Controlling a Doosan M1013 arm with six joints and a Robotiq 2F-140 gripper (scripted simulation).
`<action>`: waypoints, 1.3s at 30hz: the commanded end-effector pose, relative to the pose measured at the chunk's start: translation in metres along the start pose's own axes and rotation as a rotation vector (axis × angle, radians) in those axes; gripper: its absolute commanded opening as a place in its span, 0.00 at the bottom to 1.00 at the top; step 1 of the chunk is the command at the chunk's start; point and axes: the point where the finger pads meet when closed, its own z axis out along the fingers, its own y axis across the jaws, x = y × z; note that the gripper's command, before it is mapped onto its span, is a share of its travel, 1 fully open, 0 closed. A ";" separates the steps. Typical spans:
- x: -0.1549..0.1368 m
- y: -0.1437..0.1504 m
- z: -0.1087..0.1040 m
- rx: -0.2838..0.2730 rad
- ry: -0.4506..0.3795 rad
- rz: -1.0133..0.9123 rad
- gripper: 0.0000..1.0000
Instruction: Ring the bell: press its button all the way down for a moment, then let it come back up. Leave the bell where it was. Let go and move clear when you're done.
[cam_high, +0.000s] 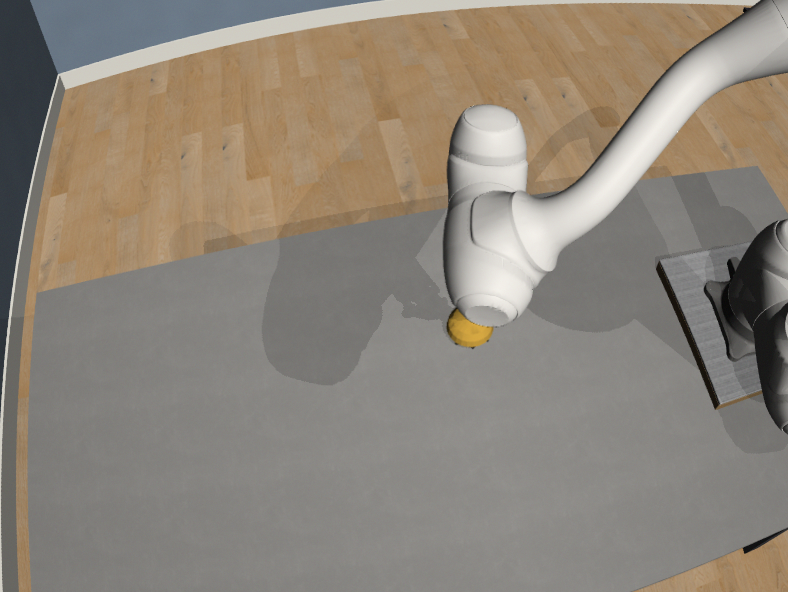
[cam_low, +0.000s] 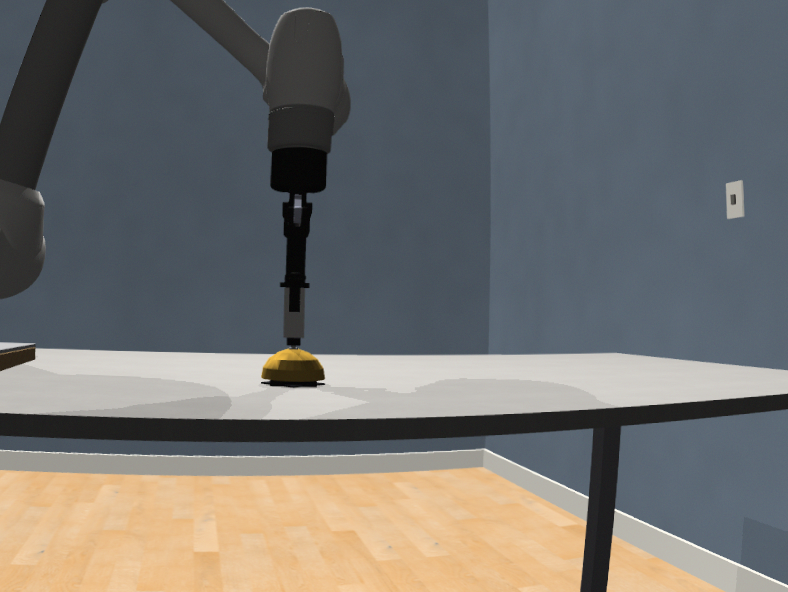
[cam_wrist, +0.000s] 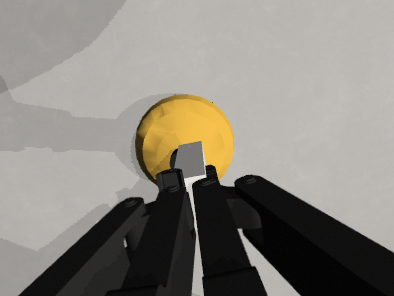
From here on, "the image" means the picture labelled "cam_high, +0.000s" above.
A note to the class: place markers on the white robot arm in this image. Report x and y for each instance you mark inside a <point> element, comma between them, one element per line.
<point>498,245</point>

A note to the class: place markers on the yellow dome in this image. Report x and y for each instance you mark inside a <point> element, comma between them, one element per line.
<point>465,333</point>

